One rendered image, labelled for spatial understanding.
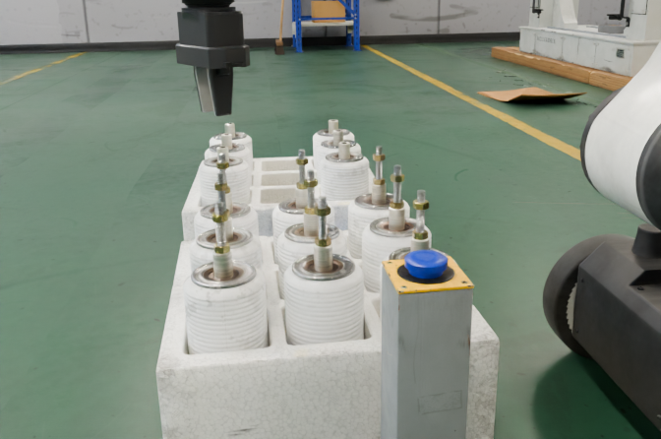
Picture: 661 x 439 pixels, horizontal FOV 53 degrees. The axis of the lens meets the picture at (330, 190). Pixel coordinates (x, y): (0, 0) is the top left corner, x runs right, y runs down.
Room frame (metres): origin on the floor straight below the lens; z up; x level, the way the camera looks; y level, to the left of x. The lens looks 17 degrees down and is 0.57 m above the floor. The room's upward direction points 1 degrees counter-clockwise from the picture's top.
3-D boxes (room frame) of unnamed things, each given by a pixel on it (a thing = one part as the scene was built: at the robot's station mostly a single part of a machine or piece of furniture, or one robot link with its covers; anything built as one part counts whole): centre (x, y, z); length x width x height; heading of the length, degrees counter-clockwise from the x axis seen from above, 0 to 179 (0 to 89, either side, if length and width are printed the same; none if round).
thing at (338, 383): (0.85, 0.03, 0.09); 0.39 x 0.39 x 0.18; 8
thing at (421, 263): (0.57, -0.09, 0.32); 0.04 x 0.04 x 0.02
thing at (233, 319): (0.72, 0.13, 0.16); 0.10 x 0.10 x 0.18
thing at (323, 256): (0.73, 0.01, 0.26); 0.02 x 0.02 x 0.03
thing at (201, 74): (0.85, 0.16, 0.45); 0.03 x 0.02 x 0.06; 127
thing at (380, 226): (0.87, -0.09, 0.25); 0.08 x 0.08 x 0.01
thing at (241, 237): (0.83, 0.14, 0.25); 0.08 x 0.08 x 0.01
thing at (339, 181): (1.27, -0.03, 0.16); 0.10 x 0.10 x 0.18
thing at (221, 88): (0.82, 0.13, 0.45); 0.03 x 0.02 x 0.06; 127
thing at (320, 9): (6.74, -0.01, 0.36); 0.31 x 0.25 x 0.20; 96
